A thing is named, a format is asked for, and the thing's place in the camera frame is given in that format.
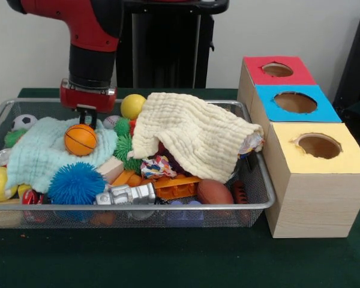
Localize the silver mesh bin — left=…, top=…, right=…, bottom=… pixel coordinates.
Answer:
left=0, top=97, right=276, bottom=229

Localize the blue stringy koosh ball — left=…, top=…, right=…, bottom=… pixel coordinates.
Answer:
left=47, top=161, right=106, bottom=205

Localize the brown toy football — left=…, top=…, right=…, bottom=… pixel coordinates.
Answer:
left=197, top=179, right=235, bottom=205

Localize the small green stringy ball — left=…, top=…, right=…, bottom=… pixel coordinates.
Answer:
left=113, top=134, right=145, bottom=172

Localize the plain yellow ball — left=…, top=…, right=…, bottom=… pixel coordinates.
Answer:
left=120, top=94, right=147, bottom=120

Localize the light blue muslin cloth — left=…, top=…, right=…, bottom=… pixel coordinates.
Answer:
left=5, top=116, right=118, bottom=193

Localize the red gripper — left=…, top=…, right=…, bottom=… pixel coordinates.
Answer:
left=59, top=78, right=118, bottom=129

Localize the orange toy basketball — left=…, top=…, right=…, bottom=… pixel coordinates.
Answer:
left=64, top=124, right=98, bottom=157

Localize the cream muslin cloth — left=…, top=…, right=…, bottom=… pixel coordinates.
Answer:
left=127, top=92, right=265, bottom=184

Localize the dark green table cloth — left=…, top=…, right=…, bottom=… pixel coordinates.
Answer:
left=0, top=87, right=360, bottom=288

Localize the silver toy robot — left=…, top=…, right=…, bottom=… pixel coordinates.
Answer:
left=93, top=182, right=157, bottom=206

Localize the wooden box with three holes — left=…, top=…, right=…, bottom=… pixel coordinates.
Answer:
left=236, top=55, right=360, bottom=239

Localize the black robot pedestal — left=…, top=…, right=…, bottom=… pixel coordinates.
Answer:
left=116, top=0, right=230, bottom=88

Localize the small toy soccer ball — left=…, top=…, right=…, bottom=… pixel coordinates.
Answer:
left=11, top=114, right=38, bottom=131

